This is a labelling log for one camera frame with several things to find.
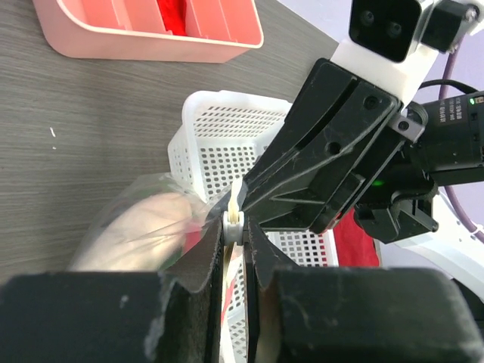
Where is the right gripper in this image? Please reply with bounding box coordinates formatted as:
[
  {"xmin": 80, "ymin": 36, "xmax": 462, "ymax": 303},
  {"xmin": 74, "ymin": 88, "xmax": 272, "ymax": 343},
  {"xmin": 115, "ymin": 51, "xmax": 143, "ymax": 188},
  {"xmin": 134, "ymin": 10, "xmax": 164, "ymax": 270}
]
[{"xmin": 243, "ymin": 58, "xmax": 438, "ymax": 243}]

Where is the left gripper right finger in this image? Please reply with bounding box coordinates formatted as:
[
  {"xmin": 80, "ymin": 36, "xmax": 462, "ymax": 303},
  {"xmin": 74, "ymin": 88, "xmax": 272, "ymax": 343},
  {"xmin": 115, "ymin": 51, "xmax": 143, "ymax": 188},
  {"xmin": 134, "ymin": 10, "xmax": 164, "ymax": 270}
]
[{"xmin": 244, "ymin": 221, "xmax": 483, "ymax": 362}]

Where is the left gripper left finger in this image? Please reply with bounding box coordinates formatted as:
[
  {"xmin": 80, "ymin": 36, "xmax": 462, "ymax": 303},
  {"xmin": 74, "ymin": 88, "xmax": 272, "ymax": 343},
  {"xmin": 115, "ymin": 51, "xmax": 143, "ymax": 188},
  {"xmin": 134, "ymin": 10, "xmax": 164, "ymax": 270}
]
[{"xmin": 1, "ymin": 222, "xmax": 222, "ymax": 362}]

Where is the polka dot zip bag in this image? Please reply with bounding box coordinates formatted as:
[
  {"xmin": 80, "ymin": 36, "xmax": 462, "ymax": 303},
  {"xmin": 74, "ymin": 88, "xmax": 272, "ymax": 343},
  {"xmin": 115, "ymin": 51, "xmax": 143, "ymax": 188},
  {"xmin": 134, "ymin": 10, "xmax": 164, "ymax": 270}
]
[{"xmin": 62, "ymin": 174, "xmax": 247, "ymax": 362}]

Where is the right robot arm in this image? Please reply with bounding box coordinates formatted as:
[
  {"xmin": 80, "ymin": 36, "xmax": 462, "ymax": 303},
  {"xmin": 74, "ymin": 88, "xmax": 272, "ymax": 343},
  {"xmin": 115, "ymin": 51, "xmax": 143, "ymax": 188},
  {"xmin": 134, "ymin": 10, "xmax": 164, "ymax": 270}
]
[{"xmin": 243, "ymin": 58, "xmax": 483, "ymax": 243}]

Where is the red folded shirt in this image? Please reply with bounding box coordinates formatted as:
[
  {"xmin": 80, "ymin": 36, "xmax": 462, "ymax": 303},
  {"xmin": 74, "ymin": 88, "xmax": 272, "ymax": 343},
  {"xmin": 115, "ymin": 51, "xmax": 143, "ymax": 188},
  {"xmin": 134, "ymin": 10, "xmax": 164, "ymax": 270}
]
[{"xmin": 333, "ymin": 214, "xmax": 380, "ymax": 267}]

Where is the white plastic basket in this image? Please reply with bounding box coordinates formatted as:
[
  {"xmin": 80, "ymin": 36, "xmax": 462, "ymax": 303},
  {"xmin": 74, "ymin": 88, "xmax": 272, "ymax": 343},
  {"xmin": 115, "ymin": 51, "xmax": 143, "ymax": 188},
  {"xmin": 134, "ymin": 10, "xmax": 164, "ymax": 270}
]
[{"xmin": 168, "ymin": 90, "xmax": 339, "ymax": 362}]

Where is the pink divided organizer box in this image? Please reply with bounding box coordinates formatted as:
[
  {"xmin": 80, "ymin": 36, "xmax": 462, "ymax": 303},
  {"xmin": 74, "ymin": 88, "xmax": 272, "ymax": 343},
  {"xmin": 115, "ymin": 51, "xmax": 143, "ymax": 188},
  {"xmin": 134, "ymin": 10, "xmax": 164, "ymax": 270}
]
[{"xmin": 33, "ymin": 1, "xmax": 264, "ymax": 64}]

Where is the red rolled sock front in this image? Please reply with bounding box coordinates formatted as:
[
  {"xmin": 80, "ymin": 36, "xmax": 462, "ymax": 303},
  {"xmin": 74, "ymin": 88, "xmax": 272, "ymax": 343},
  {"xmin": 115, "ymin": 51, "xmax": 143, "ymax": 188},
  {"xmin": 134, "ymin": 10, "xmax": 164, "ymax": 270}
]
[{"xmin": 157, "ymin": 0, "xmax": 187, "ymax": 36}]

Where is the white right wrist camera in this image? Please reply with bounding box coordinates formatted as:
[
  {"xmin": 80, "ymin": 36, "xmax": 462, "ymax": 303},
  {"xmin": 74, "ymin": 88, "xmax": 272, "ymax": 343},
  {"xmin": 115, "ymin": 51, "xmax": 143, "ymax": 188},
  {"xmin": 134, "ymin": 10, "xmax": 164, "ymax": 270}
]
[{"xmin": 330, "ymin": 0, "xmax": 483, "ymax": 105}]

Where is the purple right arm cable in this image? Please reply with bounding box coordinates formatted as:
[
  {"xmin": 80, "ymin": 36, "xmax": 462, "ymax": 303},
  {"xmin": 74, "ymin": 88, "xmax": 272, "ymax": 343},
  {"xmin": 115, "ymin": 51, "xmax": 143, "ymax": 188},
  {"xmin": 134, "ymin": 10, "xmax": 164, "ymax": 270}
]
[{"xmin": 440, "ymin": 41, "xmax": 484, "ymax": 247}]

